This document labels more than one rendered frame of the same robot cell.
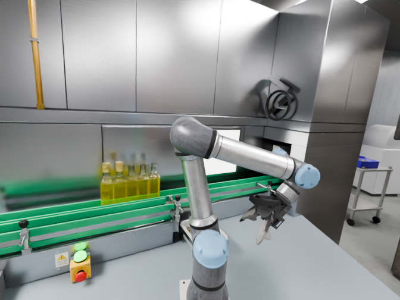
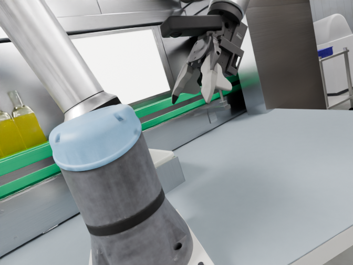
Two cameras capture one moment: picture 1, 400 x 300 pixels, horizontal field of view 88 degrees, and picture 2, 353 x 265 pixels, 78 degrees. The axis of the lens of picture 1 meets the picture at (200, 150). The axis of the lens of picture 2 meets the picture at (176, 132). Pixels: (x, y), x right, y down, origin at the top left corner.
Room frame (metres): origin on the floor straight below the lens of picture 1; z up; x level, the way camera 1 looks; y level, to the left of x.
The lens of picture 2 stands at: (0.32, -0.14, 1.02)
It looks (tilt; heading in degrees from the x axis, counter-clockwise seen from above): 12 degrees down; 355
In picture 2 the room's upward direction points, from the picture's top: 18 degrees counter-clockwise
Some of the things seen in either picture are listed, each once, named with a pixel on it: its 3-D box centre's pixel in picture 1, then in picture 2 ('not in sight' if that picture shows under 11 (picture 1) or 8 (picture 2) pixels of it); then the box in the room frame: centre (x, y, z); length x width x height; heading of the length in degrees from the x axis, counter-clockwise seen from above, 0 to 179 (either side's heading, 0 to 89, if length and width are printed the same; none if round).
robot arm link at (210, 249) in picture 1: (209, 255); (107, 156); (0.63, -0.06, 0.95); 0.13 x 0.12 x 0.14; 5
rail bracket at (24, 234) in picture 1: (24, 241); not in sight; (0.65, 0.61, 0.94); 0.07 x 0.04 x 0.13; 29
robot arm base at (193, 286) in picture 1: (208, 286); (135, 228); (0.62, -0.06, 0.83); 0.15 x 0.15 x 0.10
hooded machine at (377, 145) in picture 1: (380, 159); (330, 55); (3.98, -3.52, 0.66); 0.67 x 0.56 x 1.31; 99
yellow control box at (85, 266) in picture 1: (80, 267); not in sight; (0.72, 0.45, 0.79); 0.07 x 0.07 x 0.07; 29
